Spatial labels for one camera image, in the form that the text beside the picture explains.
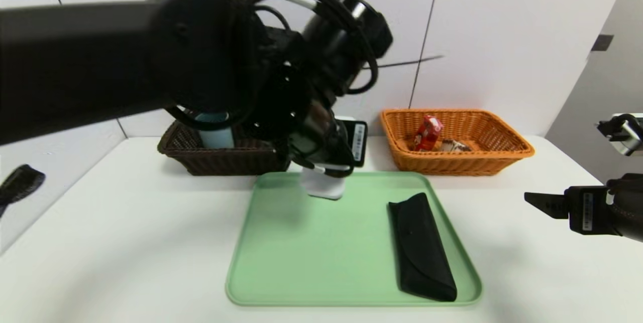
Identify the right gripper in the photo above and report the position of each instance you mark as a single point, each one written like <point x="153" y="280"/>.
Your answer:
<point x="585" y="209"/>

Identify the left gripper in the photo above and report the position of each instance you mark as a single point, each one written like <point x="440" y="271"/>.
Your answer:
<point x="357" y="143"/>

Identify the white whiteboard eraser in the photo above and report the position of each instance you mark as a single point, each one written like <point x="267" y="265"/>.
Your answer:
<point x="324" y="187"/>

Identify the small red juice carton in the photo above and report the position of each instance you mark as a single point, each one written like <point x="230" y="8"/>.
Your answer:
<point x="429" y="132"/>

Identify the chocolate blueberry cake slice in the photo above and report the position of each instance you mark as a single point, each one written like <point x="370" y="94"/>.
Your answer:
<point x="454" y="146"/>

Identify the blue-grey plastic cup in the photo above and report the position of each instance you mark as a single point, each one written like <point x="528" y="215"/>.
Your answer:
<point x="216" y="134"/>

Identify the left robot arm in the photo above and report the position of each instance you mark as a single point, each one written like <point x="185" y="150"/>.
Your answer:
<point x="125" y="57"/>

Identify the orange wicker basket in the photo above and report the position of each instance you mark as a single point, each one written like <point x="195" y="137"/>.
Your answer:
<point x="452" y="165"/>

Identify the dark brown wicker basket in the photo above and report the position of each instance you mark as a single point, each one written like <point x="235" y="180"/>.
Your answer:
<point x="226" y="162"/>

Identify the black glasses pouch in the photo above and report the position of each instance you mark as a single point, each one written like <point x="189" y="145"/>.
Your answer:
<point x="421" y="247"/>

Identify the light green plastic tray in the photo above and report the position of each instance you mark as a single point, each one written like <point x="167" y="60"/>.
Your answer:
<point x="326" y="262"/>

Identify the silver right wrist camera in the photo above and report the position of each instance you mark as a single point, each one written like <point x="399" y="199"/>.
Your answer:
<point x="628" y="137"/>

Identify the dark wall bracket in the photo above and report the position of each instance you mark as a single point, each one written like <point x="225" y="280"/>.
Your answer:
<point x="602" y="43"/>

